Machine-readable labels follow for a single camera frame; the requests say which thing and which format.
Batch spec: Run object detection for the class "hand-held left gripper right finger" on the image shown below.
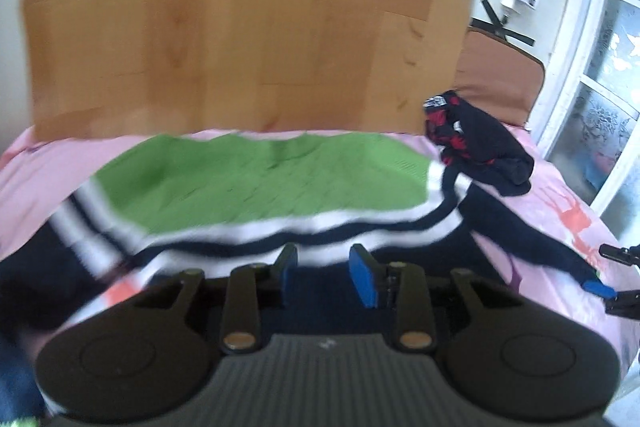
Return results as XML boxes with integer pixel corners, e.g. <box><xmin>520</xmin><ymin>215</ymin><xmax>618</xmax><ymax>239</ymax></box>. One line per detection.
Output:
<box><xmin>349</xmin><ymin>243</ymin><xmax>505</xmax><ymax>353</ymax></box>

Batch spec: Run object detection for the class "black tape cross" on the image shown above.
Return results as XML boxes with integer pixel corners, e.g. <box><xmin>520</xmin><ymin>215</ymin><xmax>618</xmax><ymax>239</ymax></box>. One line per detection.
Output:
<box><xmin>469</xmin><ymin>0</ymin><xmax>537</xmax><ymax>48</ymax></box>

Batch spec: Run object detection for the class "brown chair back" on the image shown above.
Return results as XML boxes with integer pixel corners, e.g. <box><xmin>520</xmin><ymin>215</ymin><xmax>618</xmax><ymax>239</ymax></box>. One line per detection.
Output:
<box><xmin>452</xmin><ymin>29</ymin><xmax>546</xmax><ymax>131</ymax></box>

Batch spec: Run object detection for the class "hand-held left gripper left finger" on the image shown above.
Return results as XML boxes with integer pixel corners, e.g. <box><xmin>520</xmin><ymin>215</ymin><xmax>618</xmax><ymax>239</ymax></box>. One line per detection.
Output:
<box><xmin>136</xmin><ymin>245</ymin><xmax>301</xmax><ymax>353</ymax></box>

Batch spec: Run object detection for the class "wooden headboard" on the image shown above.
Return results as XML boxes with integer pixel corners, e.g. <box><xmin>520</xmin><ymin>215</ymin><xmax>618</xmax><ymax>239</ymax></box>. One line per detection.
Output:
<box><xmin>20</xmin><ymin>0</ymin><xmax>488</xmax><ymax>142</ymax></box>

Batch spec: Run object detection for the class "green navy striped sweater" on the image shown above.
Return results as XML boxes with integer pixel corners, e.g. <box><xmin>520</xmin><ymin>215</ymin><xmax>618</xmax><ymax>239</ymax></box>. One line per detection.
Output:
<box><xmin>0</xmin><ymin>132</ymin><xmax>608</xmax><ymax>338</ymax></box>

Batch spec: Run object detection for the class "pink printed bedsheet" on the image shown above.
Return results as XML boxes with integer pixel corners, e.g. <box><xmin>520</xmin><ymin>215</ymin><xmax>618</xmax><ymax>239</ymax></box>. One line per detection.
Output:
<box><xmin>0</xmin><ymin>127</ymin><xmax>640</xmax><ymax>410</ymax></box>

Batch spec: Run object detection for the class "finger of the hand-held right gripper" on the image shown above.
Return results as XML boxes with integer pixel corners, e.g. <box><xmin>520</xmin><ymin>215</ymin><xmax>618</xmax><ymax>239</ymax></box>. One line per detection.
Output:
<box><xmin>582</xmin><ymin>279</ymin><xmax>640</xmax><ymax>319</ymax></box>
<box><xmin>598</xmin><ymin>243</ymin><xmax>640</xmax><ymax>266</ymax></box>

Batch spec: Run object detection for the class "navy red patterned underwear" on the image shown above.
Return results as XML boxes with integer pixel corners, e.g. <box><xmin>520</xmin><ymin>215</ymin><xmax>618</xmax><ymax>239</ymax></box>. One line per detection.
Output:
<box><xmin>422</xmin><ymin>90</ymin><xmax>535</xmax><ymax>197</ymax></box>

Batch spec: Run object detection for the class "blue denim cloth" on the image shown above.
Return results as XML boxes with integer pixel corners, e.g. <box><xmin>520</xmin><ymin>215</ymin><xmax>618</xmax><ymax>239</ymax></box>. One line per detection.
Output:
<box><xmin>0</xmin><ymin>332</ymin><xmax>47</xmax><ymax>427</ymax></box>

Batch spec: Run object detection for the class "white framed glass door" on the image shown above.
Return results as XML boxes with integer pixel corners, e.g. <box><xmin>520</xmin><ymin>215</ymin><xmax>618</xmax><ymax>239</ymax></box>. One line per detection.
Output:
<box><xmin>522</xmin><ymin>0</ymin><xmax>640</xmax><ymax>219</ymax></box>

